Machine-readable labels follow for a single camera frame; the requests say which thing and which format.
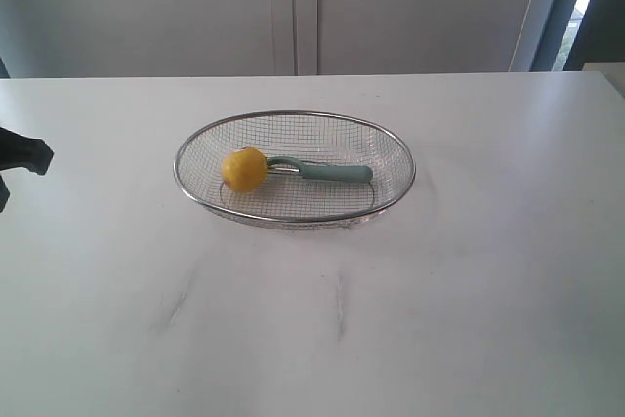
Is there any yellow lemon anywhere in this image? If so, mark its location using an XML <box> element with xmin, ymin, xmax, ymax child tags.
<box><xmin>221</xmin><ymin>147</ymin><xmax>268</xmax><ymax>193</ymax></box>

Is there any teal handled peeler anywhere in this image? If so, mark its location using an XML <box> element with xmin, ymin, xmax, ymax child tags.
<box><xmin>267</xmin><ymin>156</ymin><xmax>373</xmax><ymax>184</ymax></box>

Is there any oval wire mesh basket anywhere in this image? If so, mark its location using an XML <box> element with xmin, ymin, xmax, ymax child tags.
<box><xmin>173</xmin><ymin>110</ymin><xmax>417</xmax><ymax>229</ymax></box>

